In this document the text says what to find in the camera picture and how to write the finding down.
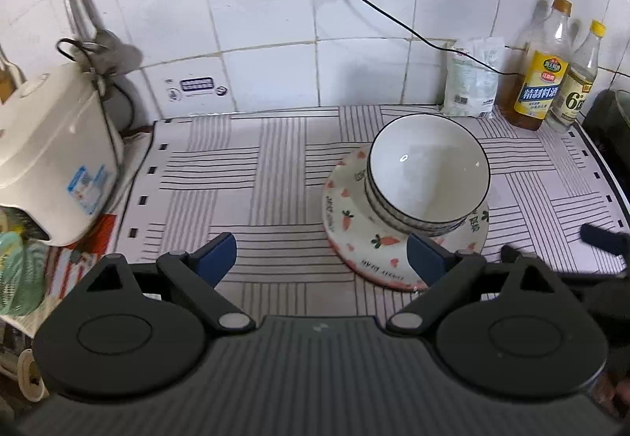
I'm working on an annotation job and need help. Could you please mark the large white bowl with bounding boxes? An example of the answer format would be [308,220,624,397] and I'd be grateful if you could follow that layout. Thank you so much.
[364,114,491,237]

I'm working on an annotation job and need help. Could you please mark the clear vinegar bottle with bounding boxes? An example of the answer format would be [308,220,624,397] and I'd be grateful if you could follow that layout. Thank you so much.
[546,20,606,133]

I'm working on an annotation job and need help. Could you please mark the white rice cooker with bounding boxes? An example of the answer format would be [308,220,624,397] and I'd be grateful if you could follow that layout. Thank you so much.
[1,64,124,246]

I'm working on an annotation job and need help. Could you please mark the black wok with lid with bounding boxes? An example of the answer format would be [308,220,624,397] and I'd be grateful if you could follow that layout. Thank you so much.
[583,89,630,186]

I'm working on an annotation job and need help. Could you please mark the hanging metal utensils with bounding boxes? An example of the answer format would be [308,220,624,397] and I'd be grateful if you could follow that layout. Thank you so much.
[56,0,137,98]

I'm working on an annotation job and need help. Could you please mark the striped table mat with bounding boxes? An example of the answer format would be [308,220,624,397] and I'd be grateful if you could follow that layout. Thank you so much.
[110,105,629,319]

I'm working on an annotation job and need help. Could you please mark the lovely bear carrot plate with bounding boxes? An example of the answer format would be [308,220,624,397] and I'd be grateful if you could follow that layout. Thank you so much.
[321,145,491,293]

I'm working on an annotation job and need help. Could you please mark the yellow label oil bottle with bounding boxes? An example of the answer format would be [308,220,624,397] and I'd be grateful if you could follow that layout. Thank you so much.
[503,0,573,131]

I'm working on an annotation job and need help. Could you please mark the white plastic salt bag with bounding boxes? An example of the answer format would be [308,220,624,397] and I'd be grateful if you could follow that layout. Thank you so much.
[441,37,505,118]

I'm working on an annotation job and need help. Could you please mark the black power cable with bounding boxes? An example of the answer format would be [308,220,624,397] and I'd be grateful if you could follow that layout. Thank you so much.
[334,0,524,79]

